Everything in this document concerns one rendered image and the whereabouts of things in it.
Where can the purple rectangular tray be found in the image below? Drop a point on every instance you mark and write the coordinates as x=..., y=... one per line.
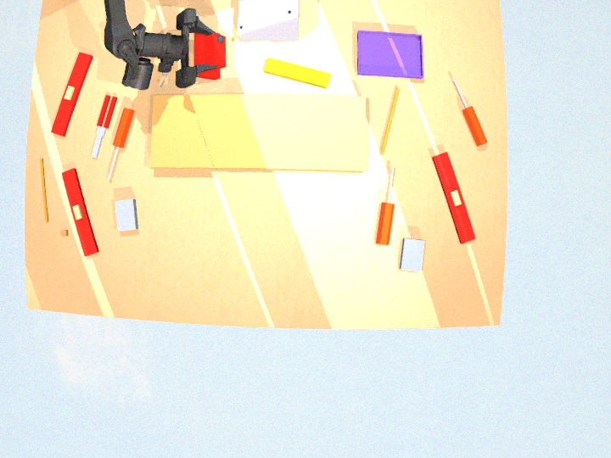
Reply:
x=389, y=54

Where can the orange-handled awl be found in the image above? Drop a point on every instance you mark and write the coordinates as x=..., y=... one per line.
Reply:
x=121, y=133
x=473, y=122
x=385, y=219

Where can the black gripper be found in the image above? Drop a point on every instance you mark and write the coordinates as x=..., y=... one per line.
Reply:
x=177, y=47

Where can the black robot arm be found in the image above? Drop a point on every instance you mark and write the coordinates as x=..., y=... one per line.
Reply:
x=121, y=42

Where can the pale yellow panel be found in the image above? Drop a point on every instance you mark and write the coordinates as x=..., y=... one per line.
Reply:
x=263, y=132

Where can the yellow flat bar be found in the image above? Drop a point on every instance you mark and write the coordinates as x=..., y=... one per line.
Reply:
x=296, y=72

